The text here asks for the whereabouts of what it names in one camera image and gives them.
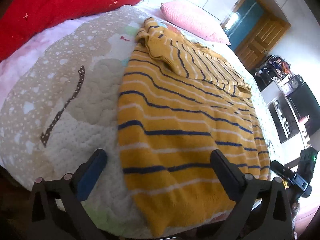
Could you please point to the black television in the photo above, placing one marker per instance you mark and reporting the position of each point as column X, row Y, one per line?
column 305, row 104

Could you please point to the heart patterned quilted bedspread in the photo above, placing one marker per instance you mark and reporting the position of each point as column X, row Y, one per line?
column 66, row 107

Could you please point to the desk clock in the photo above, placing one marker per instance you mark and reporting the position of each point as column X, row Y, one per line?
column 296, row 82

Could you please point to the pink pillow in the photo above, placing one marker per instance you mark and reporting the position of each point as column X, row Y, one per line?
column 194, row 20

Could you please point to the white shelf unit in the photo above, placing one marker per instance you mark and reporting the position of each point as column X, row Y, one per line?
column 288, row 127

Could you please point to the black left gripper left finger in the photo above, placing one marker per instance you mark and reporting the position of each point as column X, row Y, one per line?
column 56, row 209

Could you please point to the brown wooden door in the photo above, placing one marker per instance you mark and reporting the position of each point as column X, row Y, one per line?
column 261, row 39

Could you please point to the red floral quilt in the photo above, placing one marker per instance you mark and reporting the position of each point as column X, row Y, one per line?
column 25, row 18

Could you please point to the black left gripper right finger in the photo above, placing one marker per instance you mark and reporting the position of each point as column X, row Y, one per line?
column 262, row 209

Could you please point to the cluttered shoe rack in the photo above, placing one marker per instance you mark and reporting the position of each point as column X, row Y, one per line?
column 271, row 68

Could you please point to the yellow striped knit sweater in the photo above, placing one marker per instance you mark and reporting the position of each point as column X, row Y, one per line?
column 179, row 101

